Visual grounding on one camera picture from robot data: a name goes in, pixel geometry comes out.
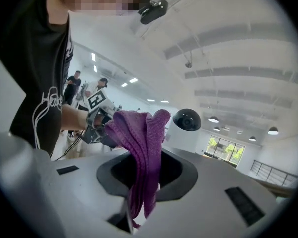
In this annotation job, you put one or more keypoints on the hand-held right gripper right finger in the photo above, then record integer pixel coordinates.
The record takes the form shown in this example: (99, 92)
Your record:
(213, 207)

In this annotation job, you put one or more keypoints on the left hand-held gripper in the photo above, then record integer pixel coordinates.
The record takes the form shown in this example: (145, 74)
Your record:
(96, 100)

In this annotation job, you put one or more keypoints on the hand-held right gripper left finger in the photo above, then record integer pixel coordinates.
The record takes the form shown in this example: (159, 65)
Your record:
(64, 195)

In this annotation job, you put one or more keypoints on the purple cloth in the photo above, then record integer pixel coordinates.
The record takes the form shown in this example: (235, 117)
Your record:
(141, 137)

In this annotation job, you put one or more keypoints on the white dome camera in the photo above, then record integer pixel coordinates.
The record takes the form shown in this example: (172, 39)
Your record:
(183, 137)

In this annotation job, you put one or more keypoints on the person's left forearm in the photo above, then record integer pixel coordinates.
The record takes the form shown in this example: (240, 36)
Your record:
(73, 118)

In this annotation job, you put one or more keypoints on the person's left hand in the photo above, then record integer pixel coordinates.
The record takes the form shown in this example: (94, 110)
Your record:
(99, 121)

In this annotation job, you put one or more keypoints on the group of ceiling light panels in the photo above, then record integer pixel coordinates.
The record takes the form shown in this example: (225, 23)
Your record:
(133, 80)

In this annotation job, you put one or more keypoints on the glass entrance doors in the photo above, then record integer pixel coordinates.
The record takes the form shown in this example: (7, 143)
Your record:
(223, 149)

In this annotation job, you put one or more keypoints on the black metal railing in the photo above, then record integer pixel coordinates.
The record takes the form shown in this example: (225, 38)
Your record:
(275, 167)

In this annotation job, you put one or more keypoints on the black pendant lamp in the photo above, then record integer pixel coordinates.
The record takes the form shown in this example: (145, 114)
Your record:
(213, 119)
(273, 131)
(252, 139)
(216, 129)

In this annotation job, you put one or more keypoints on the person's black printed t-shirt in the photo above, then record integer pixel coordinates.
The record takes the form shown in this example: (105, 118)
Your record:
(27, 58)

